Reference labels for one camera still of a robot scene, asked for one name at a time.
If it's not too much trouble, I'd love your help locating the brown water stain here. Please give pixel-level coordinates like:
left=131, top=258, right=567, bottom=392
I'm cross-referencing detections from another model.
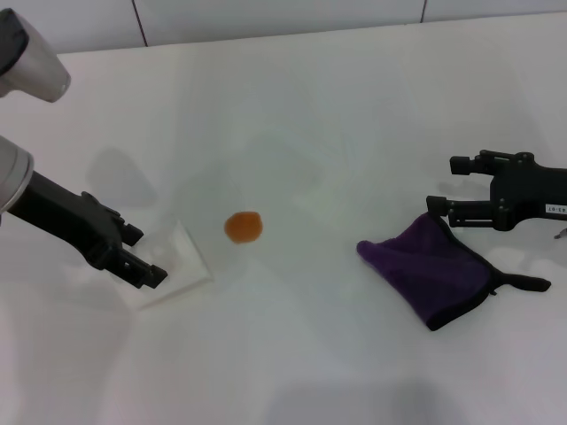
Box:
left=223, top=211, right=266, bottom=245

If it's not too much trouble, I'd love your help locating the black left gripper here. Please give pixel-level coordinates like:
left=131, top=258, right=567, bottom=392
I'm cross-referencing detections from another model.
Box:
left=7, top=170, right=170, bottom=291

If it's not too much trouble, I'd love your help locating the purple rag with black trim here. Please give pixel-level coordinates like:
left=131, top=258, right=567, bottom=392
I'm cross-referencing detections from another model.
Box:
left=356, top=212, right=553, bottom=333

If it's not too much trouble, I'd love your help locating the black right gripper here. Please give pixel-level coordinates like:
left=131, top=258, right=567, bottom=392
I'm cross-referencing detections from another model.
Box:
left=425, top=150, right=567, bottom=233

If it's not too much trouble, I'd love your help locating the white paper cup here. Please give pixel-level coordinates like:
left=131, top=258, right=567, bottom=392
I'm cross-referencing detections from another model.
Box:
left=130, top=212, right=214, bottom=310

